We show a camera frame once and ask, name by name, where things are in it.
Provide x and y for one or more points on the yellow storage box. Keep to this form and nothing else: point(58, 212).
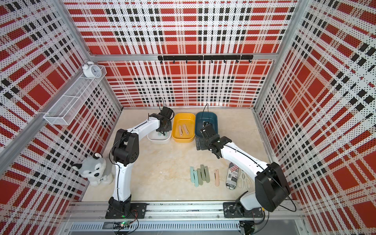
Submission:
point(183, 129)

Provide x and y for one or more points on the black hook rail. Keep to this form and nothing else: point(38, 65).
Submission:
point(204, 57)

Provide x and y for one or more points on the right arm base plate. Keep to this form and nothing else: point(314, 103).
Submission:
point(236, 210)

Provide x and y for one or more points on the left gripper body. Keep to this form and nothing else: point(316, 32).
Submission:
point(167, 128)

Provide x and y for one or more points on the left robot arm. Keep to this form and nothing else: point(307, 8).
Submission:
point(125, 151)

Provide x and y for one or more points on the white wire mesh shelf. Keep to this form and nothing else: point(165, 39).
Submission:
point(65, 109)

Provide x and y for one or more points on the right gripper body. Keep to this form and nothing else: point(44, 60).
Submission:
point(204, 145)

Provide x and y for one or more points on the husky plush toy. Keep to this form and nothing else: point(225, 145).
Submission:
point(97, 169)

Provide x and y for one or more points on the mint knife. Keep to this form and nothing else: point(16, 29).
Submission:
point(192, 174)
point(196, 181)

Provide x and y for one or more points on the white storage box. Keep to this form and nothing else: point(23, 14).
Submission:
point(159, 138)

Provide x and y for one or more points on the white alarm clock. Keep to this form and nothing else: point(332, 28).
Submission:
point(92, 70)

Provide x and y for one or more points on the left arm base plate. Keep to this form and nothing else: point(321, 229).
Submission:
point(134, 209)

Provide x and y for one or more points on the pink knife top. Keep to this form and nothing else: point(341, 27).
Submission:
point(180, 130)

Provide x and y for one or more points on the dark teal storage box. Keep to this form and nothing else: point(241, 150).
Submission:
point(203, 119)

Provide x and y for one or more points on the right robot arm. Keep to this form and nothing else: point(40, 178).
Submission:
point(271, 187)

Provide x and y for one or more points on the white handled scissors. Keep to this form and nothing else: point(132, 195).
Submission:
point(244, 182)

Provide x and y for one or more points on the printed pencil case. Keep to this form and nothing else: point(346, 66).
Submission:
point(232, 176)

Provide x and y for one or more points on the green circuit board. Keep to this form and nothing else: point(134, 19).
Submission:
point(120, 225)

